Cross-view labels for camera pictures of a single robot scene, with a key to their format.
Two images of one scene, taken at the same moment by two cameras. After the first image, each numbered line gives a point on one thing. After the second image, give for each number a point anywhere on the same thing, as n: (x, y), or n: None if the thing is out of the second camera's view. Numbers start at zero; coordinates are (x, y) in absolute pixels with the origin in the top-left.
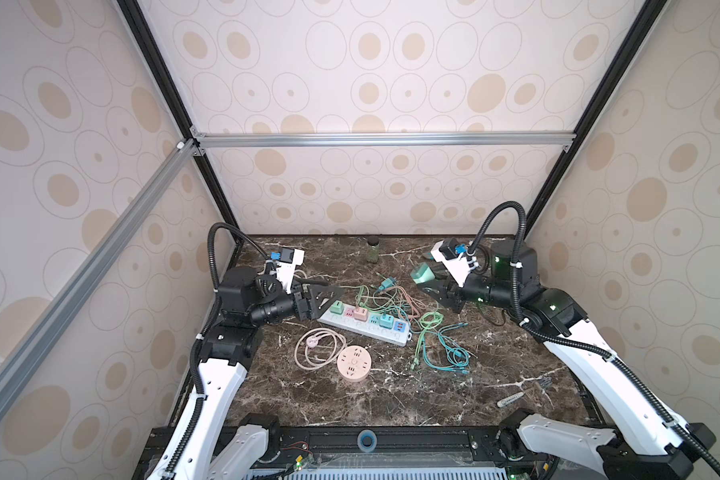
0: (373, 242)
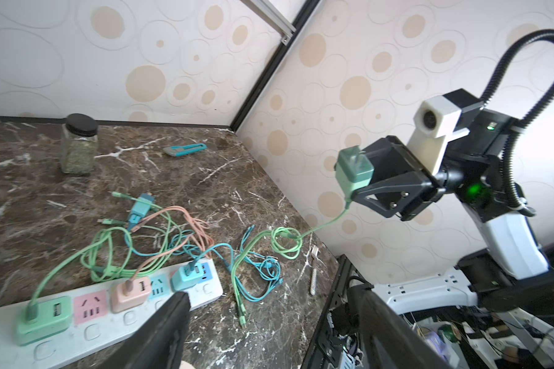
0: (79, 144)
